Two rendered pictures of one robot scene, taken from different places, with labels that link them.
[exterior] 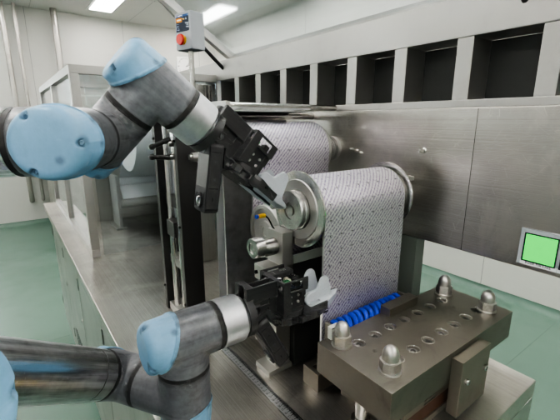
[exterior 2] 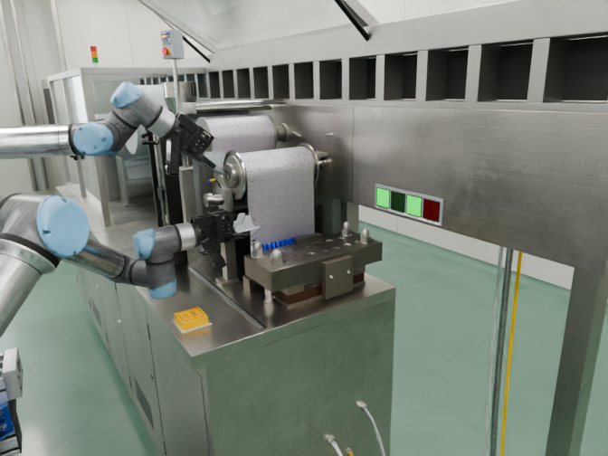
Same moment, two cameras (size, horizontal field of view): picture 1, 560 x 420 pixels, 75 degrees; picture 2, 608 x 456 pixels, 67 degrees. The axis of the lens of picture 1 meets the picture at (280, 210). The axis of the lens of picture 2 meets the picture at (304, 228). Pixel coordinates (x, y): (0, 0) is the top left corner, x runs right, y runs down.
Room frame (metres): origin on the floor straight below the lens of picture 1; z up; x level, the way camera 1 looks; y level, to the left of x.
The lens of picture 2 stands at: (-0.68, -0.32, 1.50)
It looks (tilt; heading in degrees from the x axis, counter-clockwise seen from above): 17 degrees down; 3
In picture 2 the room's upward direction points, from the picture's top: 2 degrees counter-clockwise
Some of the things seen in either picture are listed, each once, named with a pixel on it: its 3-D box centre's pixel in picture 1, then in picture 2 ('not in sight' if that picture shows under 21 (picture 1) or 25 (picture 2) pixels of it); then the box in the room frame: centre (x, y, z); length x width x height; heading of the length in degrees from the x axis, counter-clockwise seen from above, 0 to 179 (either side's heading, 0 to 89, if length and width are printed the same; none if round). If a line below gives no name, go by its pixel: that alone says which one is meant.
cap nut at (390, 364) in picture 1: (390, 357); (277, 257); (0.50, -0.17, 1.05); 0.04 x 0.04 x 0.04
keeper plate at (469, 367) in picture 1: (470, 377); (337, 277); (0.57, -0.34, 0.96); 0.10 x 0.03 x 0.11; 127
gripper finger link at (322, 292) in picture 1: (323, 289); (248, 224); (0.62, -0.08, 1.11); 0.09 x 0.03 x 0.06; 125
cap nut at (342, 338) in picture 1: (342, 332); (257, 249); (0.58, -0.11, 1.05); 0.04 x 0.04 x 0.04
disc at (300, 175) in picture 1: (298, 209); (234, 175); (0.68, -0.04, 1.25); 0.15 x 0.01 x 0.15; 36
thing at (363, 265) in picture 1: (363, 269); (282, 215); (0.71, -0.17, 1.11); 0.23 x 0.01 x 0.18; 127
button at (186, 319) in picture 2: not in sight; (191, 318); (0.42, 0.05, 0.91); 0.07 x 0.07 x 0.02; 37
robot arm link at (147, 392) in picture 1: (176, 392); (156, 275); (0.48, 0.16, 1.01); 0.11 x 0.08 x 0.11; 70
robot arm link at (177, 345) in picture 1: (181, 338); (156, 242); (0.47, 0.14, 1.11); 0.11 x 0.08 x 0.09; 126
